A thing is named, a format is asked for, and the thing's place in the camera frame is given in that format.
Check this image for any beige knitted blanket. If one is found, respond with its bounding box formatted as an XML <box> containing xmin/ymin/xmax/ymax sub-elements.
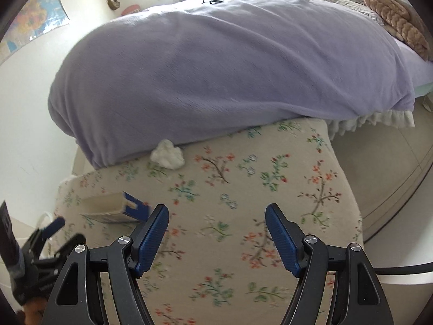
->
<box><xmin>362</xmin><ymin>0</ymin><xmax>430</xmax><ymax>61</ymax></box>

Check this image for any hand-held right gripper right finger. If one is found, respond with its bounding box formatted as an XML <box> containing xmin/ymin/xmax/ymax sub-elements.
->
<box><xmin>265</xmin><ymin>204</ymin><xmax>395</xmax><ymax>325</ymax></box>

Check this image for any grey patterned pillow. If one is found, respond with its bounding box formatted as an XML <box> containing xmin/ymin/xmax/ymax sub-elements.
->
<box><xmin>313</xmin><ymin>0</ymin><xmax>384</xmax><ymax>26</ymax></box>

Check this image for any crumpled white tissue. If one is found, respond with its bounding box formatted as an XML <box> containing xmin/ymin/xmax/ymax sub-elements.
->
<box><xmin>150</xmin><ymin>139</ymin><xmax>185</xmax><ymax>170</ymax></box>

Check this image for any person's left hand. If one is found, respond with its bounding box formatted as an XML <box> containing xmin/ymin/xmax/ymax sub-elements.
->
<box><xmin>18</xmin><ymin>296</ymin><xmax>50</xmax><ymax>325</ymax></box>

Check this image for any bed with white ruffle skirt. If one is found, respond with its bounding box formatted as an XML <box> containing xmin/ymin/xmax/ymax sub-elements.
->
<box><xmin>326</xmin><ymin>37</ymin><xmax>433</xmax><ymax>141</ymax></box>

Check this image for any colourful wall poster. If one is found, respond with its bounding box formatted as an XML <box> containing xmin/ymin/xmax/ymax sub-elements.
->
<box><xmin>0</xmin><ymin>0</ymin><xmax>70</xmax><ymax>63</ymax></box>

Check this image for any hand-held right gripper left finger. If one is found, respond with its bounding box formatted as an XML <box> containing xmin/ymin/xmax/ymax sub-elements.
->
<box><xmin>41</xmin><ymin>204</ymin><xmax>170</xmax><ymax>325</ymax></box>

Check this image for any white and blue box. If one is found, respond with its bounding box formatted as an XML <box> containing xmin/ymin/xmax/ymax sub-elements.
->
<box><xmin>79</xmin><ymin>191</ymin><xmax>150</xmax><ymax>226</ymax></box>

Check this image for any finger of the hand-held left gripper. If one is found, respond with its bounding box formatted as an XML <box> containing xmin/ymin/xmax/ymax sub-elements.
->
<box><xmin>27</xmin><ymin>217</ymin><xmax>65</xmax><ymax>254</ymax></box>
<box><xmin>51</xmin><ymin>233</ymin><xmax>87</xmax><ymax>268</ymax></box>

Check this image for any floral cloth covered bench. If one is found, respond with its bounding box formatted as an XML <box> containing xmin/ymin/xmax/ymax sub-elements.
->
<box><xmin>54</xmin><ymin>118</ymin><xmax>364</xmax><ymax>325</ymax></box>

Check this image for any purple fleece blanket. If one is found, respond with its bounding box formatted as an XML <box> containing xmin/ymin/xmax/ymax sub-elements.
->
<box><xmin>47</xmin><ymin>0</ymin><xmax>416</xmax><ymax>170</ymax></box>

